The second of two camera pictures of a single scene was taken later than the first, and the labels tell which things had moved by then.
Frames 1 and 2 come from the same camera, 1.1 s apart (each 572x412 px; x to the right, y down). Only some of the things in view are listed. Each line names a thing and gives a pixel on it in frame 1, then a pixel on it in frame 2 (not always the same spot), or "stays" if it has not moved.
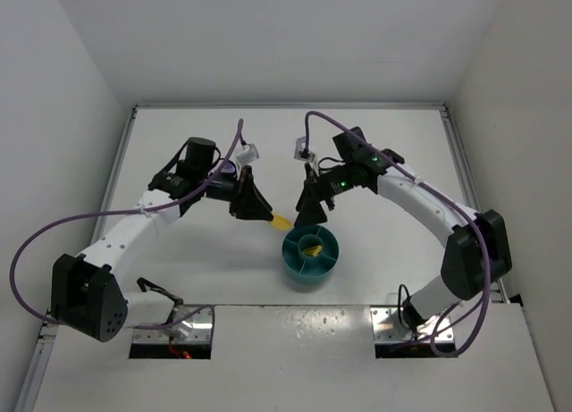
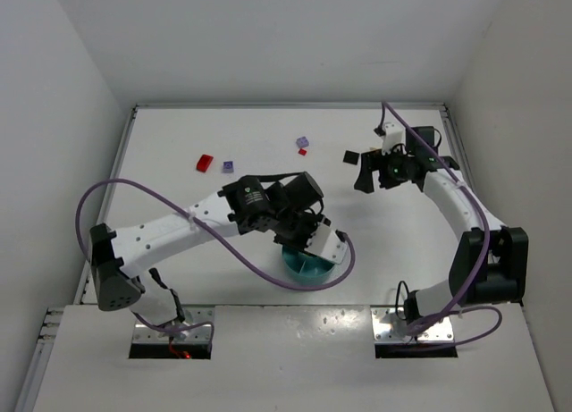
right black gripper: x=314 y=192 to x=372 y=170
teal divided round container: x=310 y=254 stays
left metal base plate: x=193 y=329 stays
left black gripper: x=241 y=193 to x=294 y=238
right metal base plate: x=389 y=325 stays
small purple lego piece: x=228 y=167 stays
